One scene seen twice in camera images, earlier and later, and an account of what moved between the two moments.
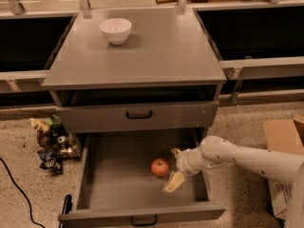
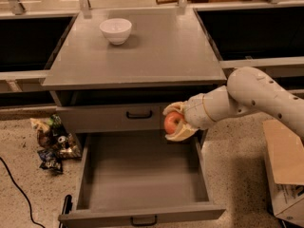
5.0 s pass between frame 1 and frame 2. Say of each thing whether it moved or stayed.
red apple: moved
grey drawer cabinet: stayed
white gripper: moved
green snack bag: stayed
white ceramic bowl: stayed
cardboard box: stayed
